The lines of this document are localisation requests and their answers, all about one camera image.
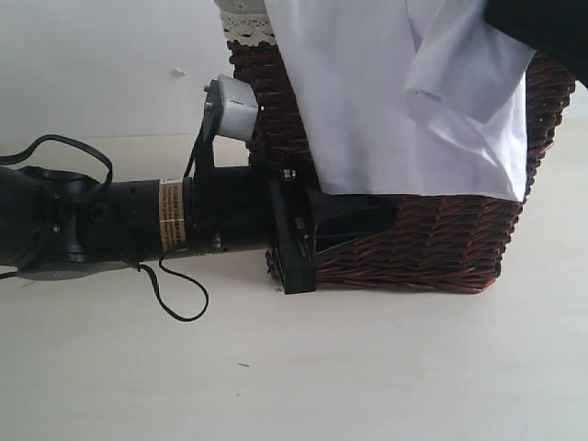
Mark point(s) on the white lace doily cloth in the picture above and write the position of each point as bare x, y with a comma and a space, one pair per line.
246, 22

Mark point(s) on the dark brown wicker basket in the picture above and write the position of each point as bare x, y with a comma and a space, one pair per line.
451, 244

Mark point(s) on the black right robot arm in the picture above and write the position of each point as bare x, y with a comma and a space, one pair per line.
556, 28

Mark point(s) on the white t-shirt red lettering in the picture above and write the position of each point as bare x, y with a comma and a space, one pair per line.
407, 97

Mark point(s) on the small white wall plug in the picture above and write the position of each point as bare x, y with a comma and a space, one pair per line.
178, 72

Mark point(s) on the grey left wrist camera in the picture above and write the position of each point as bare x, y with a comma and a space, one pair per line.
230, 109

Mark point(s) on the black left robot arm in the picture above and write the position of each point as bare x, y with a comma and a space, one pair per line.
61, 225

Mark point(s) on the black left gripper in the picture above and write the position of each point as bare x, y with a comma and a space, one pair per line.
244, 208

